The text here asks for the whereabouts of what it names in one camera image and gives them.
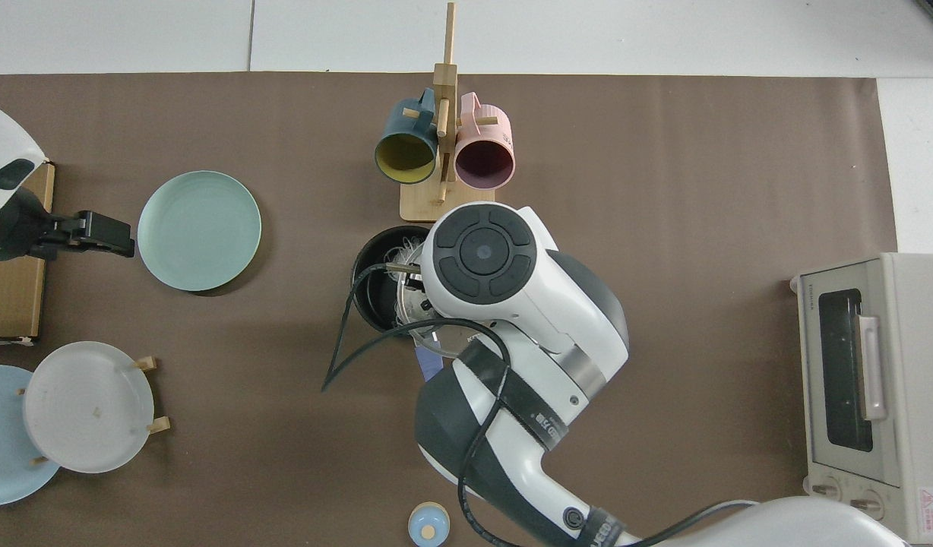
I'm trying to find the wooden cup stand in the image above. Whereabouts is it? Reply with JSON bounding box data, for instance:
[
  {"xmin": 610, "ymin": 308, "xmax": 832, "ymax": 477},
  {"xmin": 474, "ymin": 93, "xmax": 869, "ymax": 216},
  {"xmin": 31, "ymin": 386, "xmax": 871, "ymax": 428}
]
[{"xmin": 399, "ymin": 2, "xmax": 496, "ymax": 223}]

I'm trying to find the white plate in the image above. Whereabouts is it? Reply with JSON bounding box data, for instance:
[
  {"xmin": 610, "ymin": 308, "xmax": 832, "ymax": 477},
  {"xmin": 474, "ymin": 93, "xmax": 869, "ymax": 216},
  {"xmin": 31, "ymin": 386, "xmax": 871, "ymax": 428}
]
[{"xmin": 23, "ymin": 341, "xmax": 155, "ymax": 475}]

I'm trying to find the brown table cloth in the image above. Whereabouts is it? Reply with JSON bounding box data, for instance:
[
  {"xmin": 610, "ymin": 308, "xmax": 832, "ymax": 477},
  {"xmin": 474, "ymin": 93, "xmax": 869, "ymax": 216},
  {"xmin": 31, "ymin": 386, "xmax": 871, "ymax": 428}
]
[{"xmin": 0, "ymin": 72, "xmax": 899, "ymax": 547}]

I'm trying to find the white vermicelli bundle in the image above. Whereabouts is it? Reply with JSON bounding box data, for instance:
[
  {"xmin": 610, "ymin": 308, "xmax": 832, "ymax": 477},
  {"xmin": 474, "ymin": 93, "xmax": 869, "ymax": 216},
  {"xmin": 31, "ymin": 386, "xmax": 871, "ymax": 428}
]
[{"xmin": 387, "ymin": 232, "xmax": 429, "ymax": 267}]

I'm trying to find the dark blue cup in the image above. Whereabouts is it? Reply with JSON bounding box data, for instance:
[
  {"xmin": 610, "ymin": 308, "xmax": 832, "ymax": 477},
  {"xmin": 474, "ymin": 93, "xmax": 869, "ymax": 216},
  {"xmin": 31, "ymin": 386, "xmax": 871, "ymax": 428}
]
[{"xmin": 374, "ymin": 88, "xmax": 439, "ymax": 185}]

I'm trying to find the wooden plate rack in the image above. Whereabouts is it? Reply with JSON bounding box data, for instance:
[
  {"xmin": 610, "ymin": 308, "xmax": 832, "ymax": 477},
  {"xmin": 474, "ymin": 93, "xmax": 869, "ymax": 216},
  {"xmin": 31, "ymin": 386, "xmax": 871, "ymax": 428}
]
[{"xmin": 14, "ymin": 356, "xmax": 171, "ymax": 466}]

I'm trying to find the light blue plate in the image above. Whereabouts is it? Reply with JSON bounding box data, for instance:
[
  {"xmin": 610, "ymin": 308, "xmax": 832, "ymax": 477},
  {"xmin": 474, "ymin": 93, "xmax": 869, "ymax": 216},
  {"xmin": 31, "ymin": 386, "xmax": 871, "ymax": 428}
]
[{"xmin": 0, "ymin": 365, "xmax": 63, "ymax": 507}]

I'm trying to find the teal plate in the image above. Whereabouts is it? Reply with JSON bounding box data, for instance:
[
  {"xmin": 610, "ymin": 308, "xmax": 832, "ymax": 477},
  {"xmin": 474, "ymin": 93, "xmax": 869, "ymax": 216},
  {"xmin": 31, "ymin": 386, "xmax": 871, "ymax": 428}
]
[{"xmin": 138, "ymin": 170, "xmax": 262, "ymax": 292}]

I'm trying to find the wire basket with wooden floor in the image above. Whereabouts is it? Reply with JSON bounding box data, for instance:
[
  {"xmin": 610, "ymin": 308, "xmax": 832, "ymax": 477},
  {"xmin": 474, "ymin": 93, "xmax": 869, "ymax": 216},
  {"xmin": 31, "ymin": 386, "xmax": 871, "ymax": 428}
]
[{"xmin": 0, "ymin": 162, "xmax": 57, "ymax": 348}]

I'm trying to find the pale toaster oven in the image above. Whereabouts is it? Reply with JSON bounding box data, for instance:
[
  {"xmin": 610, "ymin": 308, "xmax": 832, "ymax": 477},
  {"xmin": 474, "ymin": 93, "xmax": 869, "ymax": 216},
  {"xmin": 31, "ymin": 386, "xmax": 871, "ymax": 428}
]
[{"xmin": 789, "ymin": 253, "xmax": 933, "ymax": 545}]

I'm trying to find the pink ribbed cup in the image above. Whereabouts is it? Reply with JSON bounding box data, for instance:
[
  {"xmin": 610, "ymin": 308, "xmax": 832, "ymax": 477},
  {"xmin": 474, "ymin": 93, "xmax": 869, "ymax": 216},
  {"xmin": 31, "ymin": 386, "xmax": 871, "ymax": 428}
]
[{"xmin": 454, "ymin": 92, "xmax": 516, "ymax": 190}]

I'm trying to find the black pot with blue handle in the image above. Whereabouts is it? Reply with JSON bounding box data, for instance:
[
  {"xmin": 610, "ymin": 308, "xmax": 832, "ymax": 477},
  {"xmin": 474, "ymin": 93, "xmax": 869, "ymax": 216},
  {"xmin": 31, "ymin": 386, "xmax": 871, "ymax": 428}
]
[{"xmin": 351, "ymin": 226, "xmax": 452, "ymax": 382}]

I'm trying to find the glass lid with blue knob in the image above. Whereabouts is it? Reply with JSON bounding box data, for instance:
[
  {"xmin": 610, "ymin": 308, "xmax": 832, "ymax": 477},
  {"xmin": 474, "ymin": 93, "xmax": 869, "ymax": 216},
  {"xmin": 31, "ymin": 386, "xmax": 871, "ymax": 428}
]
[{"xmin": 391, "ymin": 258, "xmax": 475, "ymax": 359}]

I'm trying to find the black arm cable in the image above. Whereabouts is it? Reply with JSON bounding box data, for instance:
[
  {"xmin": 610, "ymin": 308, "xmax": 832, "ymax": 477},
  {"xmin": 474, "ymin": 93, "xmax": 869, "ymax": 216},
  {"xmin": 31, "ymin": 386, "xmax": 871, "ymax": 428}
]
[{"xmin": 321, "ymin": 262, "xmax": 513, "ymax": 547}]

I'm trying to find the small blue round thing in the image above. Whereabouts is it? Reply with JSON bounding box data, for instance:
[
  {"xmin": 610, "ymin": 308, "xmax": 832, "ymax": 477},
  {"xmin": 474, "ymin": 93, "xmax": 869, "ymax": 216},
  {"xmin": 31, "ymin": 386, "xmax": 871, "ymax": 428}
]
[{"xmin": 408, "ymin": 502, "xmax": 451, "ymax": 546}]

